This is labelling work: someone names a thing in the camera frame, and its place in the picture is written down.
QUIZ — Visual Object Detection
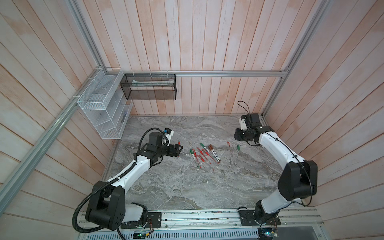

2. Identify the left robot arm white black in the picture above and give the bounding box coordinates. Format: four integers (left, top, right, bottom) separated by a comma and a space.
73, 128, 183, 233

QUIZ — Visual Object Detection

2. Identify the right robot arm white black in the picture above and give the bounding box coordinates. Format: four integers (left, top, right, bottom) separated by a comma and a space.
234, 114, 318, 225

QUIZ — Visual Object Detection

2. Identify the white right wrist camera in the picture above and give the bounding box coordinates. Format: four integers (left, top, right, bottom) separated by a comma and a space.
239, 115, 249, 131

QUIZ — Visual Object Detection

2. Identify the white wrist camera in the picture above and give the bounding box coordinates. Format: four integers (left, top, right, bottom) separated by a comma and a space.
239, 115, 249, 131
164, 128, 174, 146

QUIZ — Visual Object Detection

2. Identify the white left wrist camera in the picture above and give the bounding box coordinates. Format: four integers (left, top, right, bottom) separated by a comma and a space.
164, 128, 174, 146

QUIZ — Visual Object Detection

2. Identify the black corrugated cable conduit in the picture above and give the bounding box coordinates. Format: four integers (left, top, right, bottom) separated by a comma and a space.
71, 127, 167, 240

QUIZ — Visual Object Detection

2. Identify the horizontal aluminium wall rail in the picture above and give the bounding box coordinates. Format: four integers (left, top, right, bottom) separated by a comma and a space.
122, 70, 288, 78

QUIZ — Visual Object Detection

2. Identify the black mesh wall basket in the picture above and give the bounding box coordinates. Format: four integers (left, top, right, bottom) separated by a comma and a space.
120, 73, 177, 101

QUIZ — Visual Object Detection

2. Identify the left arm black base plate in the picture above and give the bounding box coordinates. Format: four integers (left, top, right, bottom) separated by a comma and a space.
120, 212, 162, 230

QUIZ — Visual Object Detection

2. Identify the white mesh wall shelf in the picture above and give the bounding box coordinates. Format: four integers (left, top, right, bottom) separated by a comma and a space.
78, 68, 133, 140

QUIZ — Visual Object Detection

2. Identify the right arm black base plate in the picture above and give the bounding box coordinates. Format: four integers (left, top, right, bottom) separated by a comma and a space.
238, 208, 282, 227

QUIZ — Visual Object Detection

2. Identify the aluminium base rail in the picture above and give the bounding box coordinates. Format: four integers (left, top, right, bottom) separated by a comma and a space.
73, 206, 325, 235

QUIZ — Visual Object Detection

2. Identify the left aluminium wall rail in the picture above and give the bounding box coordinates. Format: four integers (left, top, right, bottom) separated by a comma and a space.
1, 67, 102, 215

